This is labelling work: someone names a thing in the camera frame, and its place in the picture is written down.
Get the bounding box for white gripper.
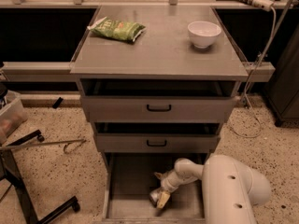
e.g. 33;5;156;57
154;170;183;209

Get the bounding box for clear plastic bottle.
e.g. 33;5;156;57
149;188;162;207

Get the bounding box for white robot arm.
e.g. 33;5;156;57
149;155;271;224

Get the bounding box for bottom grey drawer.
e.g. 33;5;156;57
102;153;206;224

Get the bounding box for grey drawer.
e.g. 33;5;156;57
93;122;221;153
102;153;206;224
79;78;235;123

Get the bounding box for middle grey drawer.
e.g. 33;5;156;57
93;122;221;153

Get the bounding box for grey drawer cabinet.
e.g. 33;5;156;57
70;5;249;224

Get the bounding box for top grey drawer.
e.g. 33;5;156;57
79;78;235;123

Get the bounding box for metal hook rod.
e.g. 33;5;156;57
0;139;86;152

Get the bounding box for small black floor object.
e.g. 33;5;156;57
52;97;64;109

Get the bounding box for dark cabinet at right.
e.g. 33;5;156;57
264;25;299;127

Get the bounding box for black rolling stand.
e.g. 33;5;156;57
0;130;80;224

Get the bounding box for white ceramic bowl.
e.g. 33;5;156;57
188;21;221;49

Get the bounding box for green chip bag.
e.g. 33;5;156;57
88;17;146;43

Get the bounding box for clear plastic storage bin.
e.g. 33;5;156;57
0;91;27;144

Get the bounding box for black middle drawer handle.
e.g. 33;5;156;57
146;140;167;147

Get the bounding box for black drawer handle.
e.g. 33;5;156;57
146;140;167;147
146;105;172;112

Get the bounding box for black top drawer handle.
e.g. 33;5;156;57
146;105;172;112

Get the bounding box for white power cable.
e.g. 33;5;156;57
229;7;278;139

